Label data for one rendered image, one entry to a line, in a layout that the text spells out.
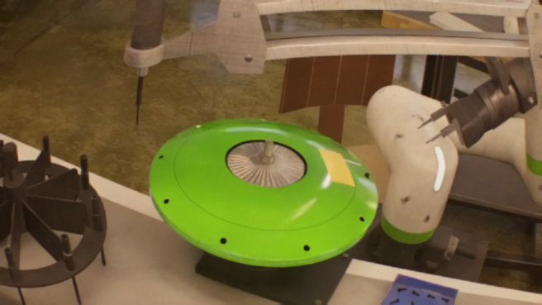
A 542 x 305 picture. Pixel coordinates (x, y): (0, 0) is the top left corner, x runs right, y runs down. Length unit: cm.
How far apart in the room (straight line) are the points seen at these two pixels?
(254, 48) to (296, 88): 113
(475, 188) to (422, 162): 144
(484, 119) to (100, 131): 229
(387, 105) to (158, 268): 53
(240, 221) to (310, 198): 10
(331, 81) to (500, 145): 65
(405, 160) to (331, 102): 79
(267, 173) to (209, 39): 27
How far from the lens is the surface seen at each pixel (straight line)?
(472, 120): 100
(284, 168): 95
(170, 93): 334
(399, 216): 121
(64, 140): 301
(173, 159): 97
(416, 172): 115
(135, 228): 110
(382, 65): 191
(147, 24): 72
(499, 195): 260
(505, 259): 248
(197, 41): 73
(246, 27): 69
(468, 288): 110
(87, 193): 105
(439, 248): 126
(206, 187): 91
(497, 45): 72
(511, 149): 148
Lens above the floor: 162
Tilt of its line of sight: 33 degrees down
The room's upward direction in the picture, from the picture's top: 9 degrees clockwise
